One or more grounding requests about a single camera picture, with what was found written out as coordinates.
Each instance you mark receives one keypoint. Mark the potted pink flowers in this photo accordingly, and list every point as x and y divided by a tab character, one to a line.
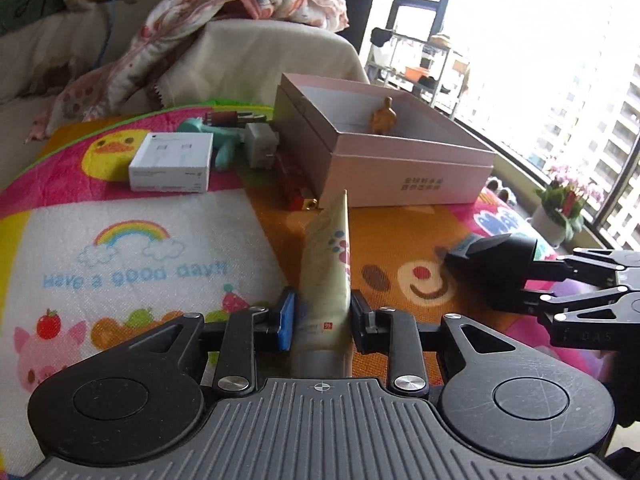
567	195

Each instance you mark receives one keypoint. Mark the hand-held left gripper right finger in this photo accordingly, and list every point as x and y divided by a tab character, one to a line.
358	321

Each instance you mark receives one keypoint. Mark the beige sofa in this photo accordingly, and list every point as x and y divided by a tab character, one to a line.
280	55

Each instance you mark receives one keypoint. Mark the white charger plug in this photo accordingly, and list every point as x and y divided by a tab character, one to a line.
260	147

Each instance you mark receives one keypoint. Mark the dark curtain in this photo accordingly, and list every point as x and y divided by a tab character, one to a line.
350	5

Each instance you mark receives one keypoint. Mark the pink cardboard box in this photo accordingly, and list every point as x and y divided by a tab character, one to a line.
400	175

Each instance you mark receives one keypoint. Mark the pink floral blanket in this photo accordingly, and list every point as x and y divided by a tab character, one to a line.
165	25

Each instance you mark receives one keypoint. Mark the small wooden figurine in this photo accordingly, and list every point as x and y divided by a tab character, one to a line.
383	117

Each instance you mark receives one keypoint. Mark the colourful printed play mat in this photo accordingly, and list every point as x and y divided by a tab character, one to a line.
150	260

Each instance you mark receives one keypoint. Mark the grey slipper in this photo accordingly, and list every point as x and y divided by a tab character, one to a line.
502	192

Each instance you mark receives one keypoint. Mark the red rectangular case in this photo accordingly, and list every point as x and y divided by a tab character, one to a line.
292	185

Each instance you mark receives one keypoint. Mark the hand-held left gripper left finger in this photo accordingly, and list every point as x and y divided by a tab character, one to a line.
286	322

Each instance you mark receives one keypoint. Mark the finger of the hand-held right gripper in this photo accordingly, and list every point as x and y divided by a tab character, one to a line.
595	264
590	305

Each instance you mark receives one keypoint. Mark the black round object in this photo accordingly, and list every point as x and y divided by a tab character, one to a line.
482	274

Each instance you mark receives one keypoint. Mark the dark red small object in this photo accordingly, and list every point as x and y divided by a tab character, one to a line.
222	119

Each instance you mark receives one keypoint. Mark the cream cosmetic tube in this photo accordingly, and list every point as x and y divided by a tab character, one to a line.
327	280

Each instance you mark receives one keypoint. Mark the metal shelving rack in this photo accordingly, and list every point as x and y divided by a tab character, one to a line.
430	55

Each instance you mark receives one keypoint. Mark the small white product box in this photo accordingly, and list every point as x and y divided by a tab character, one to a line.
170	157

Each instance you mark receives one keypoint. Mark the green plush pillow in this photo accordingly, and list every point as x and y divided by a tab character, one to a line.
30	7

